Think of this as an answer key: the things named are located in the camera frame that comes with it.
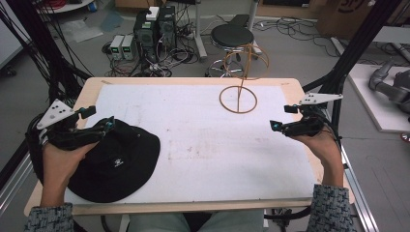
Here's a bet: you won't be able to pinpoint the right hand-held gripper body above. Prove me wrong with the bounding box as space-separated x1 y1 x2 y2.
282 93 344 138

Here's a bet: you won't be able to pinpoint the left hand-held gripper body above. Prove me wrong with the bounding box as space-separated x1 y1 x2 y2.
36 99 104 152

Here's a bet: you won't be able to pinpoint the black bucket hat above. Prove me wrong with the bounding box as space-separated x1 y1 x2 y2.
66 118 161 204

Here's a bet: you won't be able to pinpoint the person's right hand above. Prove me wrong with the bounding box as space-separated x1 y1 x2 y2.
289 126 344 177

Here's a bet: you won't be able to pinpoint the person's left hand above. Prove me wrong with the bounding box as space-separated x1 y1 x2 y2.
41 140 99 194

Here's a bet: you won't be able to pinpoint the white table mat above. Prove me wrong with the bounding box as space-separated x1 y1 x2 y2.
63 83 317 206

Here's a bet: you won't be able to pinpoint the grey bench power supply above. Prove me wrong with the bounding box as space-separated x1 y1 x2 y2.
121 34 135 61
109 34 126 60

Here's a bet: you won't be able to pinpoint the white platform board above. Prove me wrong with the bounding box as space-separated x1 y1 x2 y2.
347 63 410 133

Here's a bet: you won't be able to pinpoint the white power strip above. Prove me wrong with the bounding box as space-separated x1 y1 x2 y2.
330 36 346 56

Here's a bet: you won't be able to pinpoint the clear plastic sheet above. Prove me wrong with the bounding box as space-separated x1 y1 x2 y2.
59 18 104 44

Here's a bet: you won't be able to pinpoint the black round stool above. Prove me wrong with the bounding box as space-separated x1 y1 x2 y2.
206 23 257 78

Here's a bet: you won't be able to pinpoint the black computer tower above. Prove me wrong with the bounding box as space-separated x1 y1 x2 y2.
157 5 178 52
132 11 159 64

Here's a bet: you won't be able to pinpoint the cardboard box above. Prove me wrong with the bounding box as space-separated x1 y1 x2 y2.
314 0 410 41

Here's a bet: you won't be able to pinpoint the white box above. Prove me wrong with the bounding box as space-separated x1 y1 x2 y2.
145 6 161 22

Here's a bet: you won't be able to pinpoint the grey metal table leg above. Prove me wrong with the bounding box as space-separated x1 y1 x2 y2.
192 0 208 60

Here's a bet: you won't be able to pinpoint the person's legs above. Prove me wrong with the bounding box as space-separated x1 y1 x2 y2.
127 209 266 232

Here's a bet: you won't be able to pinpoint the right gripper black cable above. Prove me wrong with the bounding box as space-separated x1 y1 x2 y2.
317 105 343 153

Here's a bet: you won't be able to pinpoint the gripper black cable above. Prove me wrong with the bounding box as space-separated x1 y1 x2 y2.
24 113 44 186
317 105 343 153

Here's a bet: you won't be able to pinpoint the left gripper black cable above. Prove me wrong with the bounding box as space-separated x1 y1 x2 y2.
24 113 44 186

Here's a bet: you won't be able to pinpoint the golden wire hat stand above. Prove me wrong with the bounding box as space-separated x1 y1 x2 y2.
219 43 271 115

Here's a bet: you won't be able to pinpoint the bundle of black cables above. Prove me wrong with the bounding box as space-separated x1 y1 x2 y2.
0 0 93 105

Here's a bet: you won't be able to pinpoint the aluminium rail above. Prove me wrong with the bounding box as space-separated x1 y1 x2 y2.
339 144 381 232

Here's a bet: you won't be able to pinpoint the tangle of floor cables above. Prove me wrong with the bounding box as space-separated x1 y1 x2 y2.
102 30 198 78

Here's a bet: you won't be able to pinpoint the black metal frame post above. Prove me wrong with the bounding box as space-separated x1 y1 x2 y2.
303 0 404 136

